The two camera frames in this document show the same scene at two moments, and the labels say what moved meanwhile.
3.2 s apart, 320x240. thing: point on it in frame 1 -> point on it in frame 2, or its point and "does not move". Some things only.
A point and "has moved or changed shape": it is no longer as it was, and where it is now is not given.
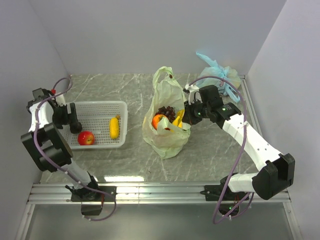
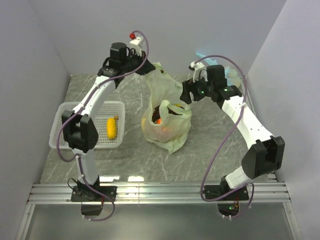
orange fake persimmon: [156, 119] -> [164, 129]
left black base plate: [102, 197] does not move
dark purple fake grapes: [168, 111] -> [156, 114]
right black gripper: [188, 117] -> [188, 87]
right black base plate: [213, 193] does not move
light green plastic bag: [167, 140] has moved or changed shape
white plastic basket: [95, 117] does not move
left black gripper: [68, 118] -> [148, 67]
